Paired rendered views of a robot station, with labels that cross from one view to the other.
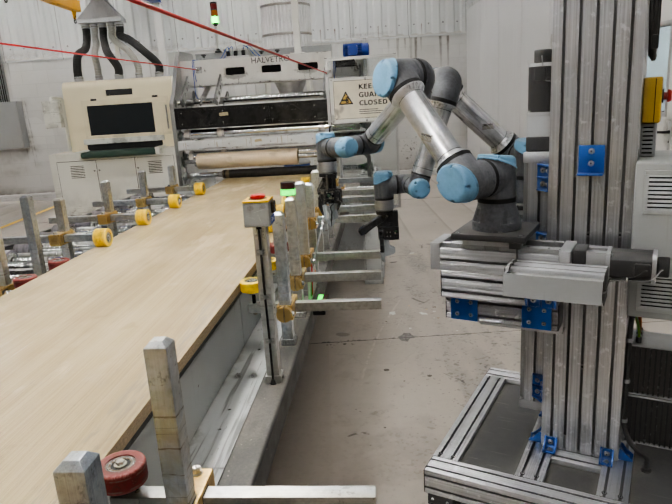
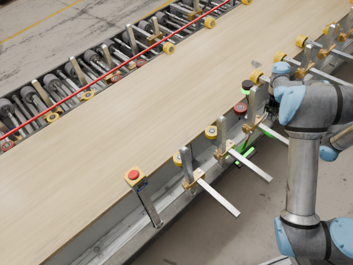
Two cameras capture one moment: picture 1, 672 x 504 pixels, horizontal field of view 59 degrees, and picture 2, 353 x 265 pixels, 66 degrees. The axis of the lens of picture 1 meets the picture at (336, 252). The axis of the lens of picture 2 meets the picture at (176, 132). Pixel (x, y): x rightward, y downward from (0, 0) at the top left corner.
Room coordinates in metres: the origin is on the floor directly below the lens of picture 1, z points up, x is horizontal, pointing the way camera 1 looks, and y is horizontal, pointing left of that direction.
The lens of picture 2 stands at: (1.35, -0.39, 2.14)
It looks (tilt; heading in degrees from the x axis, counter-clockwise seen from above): 50 degrees down; 52
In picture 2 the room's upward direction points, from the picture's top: 12 degrees counter-clockwise
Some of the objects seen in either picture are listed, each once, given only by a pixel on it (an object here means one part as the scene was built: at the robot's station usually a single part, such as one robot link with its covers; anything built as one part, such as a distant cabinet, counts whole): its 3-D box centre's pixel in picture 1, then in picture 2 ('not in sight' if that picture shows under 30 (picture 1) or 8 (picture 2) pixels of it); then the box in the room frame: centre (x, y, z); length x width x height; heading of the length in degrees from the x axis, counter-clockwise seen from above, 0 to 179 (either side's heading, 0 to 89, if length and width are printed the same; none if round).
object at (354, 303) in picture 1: (314, 306); (206, 187); (1.84, 0.08, 0.81); 0.43 x 0.03 x 0.04; 85
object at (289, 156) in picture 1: (273, 157); not in sight; (4.70, 0.44, 1.05); 1.43 x 0.12 x 0.12; 85
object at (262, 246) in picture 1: (267, 305); (148, 206); (1.55, 0.20, 0.93); 0.05 x 0.04 x 0.45; 175
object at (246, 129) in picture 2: (305, 257); (252, 124); (2.33, 0.12, 0.85); 0.13 x 0.06 x 0.05; 175
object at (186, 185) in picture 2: (287, 308); (193, 180); (1.83, 0.17, 0.81); 0.13 x 0.06 x 0.05; 175
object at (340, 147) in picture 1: (345, 146); (286, 89); (2.25, -0.06, 1.29); 0.11 x 0.11 x 0.08; 36
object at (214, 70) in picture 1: (280, 165); not in sight; (4.99, 0.41, 0.95); 1.65 x 0.70 x 1.90; 85
